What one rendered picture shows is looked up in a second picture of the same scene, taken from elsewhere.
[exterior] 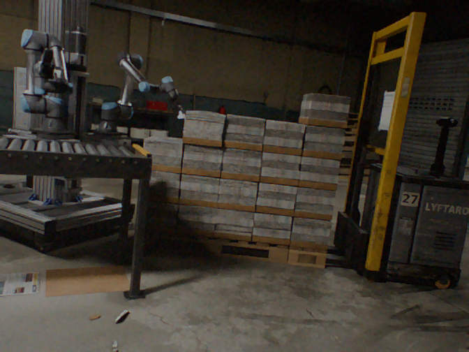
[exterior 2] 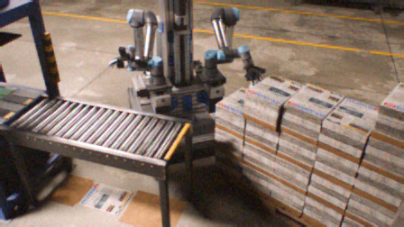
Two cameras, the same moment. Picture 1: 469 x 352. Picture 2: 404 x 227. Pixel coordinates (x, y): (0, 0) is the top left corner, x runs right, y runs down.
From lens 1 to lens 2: 1.90 m
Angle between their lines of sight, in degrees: 45
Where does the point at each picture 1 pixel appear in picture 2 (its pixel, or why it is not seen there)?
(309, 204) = (362, 213)
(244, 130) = (300, 121)
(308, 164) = (365, 176)
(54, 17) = not seen: outside the picture
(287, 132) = (345, 137)
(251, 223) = (302, 203)
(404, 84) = not seen: outside the picture
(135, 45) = not seen: outside the picture
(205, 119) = (261, 103)
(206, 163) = (264, 140)
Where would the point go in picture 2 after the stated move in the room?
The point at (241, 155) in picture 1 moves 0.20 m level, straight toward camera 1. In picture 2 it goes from (296, 143) to (280, 156)
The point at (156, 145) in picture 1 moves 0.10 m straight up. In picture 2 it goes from (224, 112) to (225, 101)
